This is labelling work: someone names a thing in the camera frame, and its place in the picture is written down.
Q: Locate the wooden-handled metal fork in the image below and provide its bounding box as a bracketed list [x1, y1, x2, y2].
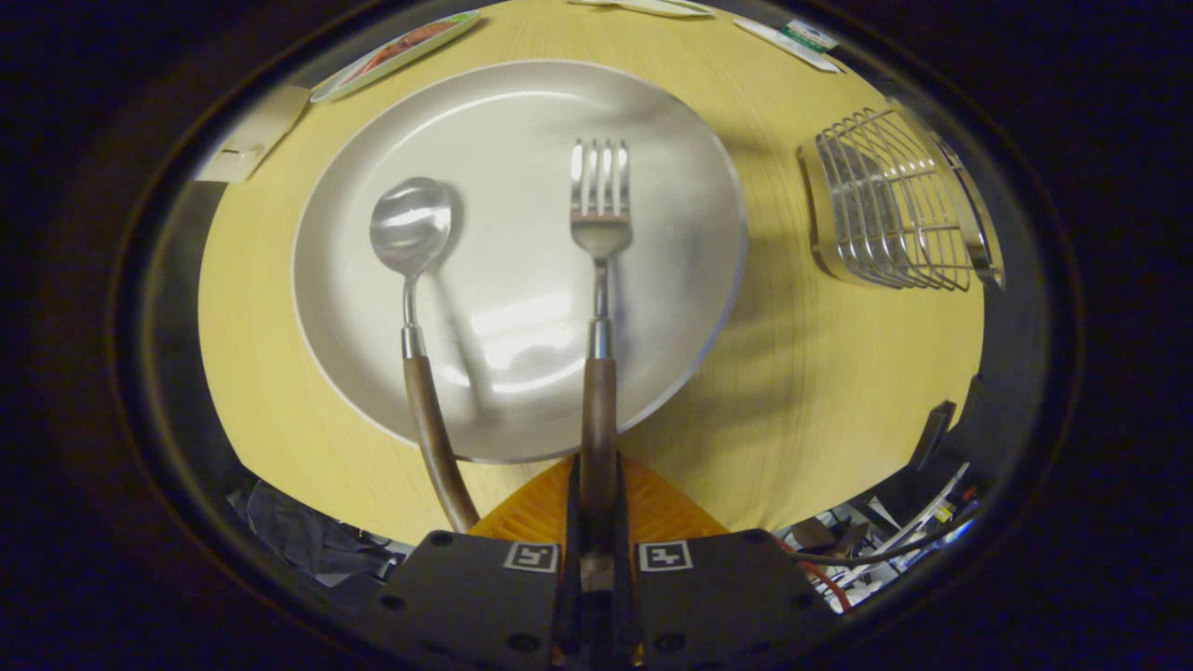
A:
[569, 138, 635, 597]

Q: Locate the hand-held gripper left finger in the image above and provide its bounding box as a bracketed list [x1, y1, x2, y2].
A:
[368, 454, 585, 670]

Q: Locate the white toaster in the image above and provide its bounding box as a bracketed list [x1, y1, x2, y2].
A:
[194, 84, 311, 185]

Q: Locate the red cable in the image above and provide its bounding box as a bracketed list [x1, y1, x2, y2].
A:
[778, 541, 851, 611]

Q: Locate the black cable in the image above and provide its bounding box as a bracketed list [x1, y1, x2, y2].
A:
[792, 508, 980, 568]

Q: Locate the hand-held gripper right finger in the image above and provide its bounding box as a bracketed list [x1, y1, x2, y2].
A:
[613, 454, 844, 670]

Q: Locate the wooden-handled metal spoon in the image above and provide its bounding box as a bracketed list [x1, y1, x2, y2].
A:
[369, 176, 482, 534]

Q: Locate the green-rimmed plate of meat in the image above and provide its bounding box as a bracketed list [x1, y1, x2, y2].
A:
[309, 9, 483, 103]

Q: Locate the metal wire rack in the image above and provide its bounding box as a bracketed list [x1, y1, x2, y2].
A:
[798, 98, 1008, 293]

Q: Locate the clear green-capped water bottle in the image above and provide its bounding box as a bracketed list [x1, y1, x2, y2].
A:
[781, 19, 840, 53]

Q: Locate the large white plate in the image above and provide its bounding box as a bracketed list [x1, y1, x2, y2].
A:
[292, 60, 749, 465]

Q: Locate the white divided dish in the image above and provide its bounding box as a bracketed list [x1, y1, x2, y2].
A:
[569, 0, 719, 18]

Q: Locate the white square coaster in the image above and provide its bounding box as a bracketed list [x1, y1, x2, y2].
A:
[733, 17, 844, 74]

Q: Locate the dark cloth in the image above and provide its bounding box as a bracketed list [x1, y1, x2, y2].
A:
[228, 480, 411, 588]

